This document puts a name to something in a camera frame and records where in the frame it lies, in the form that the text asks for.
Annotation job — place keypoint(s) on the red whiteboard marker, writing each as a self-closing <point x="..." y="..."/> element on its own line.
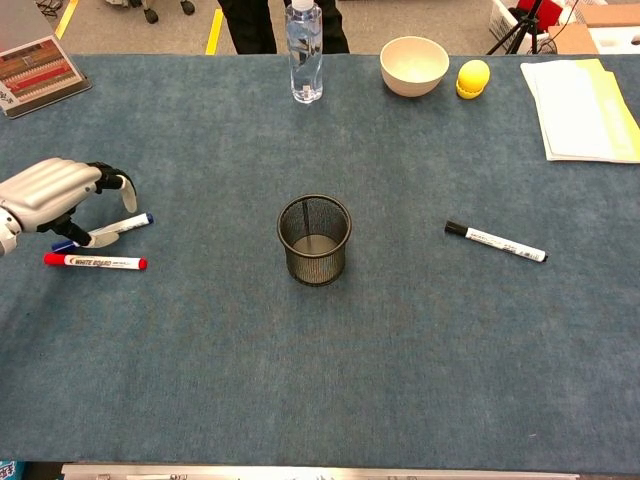
<point x="95" y="261"/>

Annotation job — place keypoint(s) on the colourful box at corner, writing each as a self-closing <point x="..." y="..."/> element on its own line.
<point x="40" y="75"/>

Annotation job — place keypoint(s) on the blue printed packet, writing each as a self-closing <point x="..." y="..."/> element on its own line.
<point x="10" y="471"/>

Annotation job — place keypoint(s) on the cream bowl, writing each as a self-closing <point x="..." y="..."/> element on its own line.
<point x="414" y="75"/>

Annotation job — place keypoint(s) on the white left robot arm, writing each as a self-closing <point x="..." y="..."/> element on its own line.
<point x="6" y="230"/>

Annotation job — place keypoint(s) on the white plastic crate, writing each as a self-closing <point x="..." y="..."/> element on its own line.
<point x="502" y="22"/>

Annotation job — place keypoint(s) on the red object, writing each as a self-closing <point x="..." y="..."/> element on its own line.
<point x="547" y="12"/>

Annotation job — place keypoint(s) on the aluminium rail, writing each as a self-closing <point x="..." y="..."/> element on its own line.
<point x="320" y="471"/>

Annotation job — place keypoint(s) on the white paper stack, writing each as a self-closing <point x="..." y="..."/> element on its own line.
<point x="570" y="110"/>

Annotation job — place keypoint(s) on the brown cardboard box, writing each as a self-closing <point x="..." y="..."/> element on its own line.
<point x="612" y="15"/>
<point x="572" y="39"/>

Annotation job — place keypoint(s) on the person in black trousers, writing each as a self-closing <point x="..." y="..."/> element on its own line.
<point x="250" y="25"/>

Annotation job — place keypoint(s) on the clear plastic water bottle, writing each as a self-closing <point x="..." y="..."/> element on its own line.
<point x="304" y="65"/>

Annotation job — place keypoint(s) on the yellow-green folder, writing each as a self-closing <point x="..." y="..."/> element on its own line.
<point x="620" y="120"/>

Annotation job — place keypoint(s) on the black tripod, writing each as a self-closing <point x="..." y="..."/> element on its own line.
<point x="522" y="30"/>

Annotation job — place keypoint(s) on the office chair wheel base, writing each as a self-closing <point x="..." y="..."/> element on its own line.
<point x="150" y="12"/>

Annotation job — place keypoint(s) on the blue whiteboard marker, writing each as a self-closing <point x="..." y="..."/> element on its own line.
<point x="132" y="223"/>

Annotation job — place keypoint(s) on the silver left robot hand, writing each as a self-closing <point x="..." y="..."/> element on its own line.
<point x="47" y="190"/>

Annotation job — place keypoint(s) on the white foam box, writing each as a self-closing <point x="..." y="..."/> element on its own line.
<point x="617" y="40"/>

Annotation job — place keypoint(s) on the black mesh pen holder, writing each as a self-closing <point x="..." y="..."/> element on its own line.
<point x="315" y="272"/>

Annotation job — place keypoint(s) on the grey board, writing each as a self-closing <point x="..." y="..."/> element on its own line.
<point x="20" y="22"/>

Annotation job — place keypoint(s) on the black whiteboard marker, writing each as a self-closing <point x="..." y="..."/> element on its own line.
<point x="495" y="241"/>

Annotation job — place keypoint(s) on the yellow egg-shaped toy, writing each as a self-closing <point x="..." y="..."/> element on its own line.
<point x="473" y="77"/>

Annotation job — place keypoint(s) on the blue-grey felt table mat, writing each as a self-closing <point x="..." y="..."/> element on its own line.
<point x="320" y="360"/>

